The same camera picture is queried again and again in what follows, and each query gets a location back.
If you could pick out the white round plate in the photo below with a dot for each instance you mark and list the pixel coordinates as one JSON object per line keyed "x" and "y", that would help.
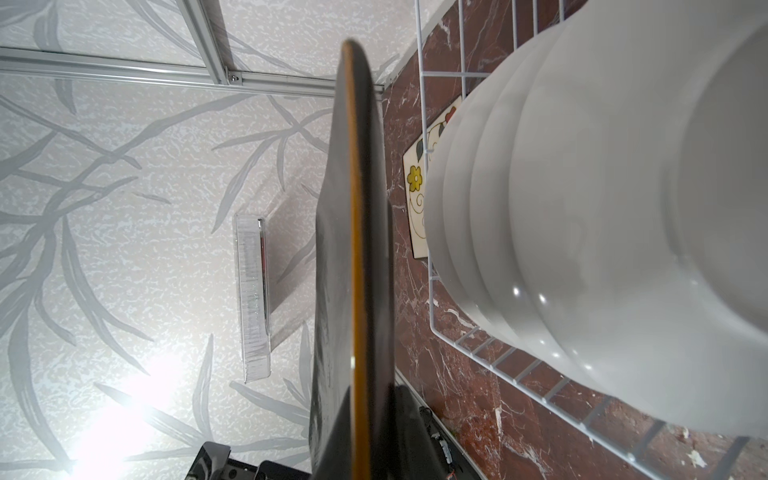
{"x": 434, "y": 223}
{"x": 496, "y": 109}
{"x": 638, "y": 204}
{"x": 468, "y": 289}

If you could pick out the white wire dish rack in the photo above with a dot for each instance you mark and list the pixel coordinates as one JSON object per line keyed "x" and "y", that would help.
{"x": 515, "y": 416}

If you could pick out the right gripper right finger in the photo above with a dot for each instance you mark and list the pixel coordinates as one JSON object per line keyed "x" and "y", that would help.
{"x": 416, "y": 457}

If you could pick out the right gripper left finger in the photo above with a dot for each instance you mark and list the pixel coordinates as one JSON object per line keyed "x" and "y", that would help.
{"x": 211, "y": 462}

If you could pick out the aluminium mounting rail base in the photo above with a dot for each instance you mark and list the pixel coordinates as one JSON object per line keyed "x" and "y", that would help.
{"x": 455, "y": 462}

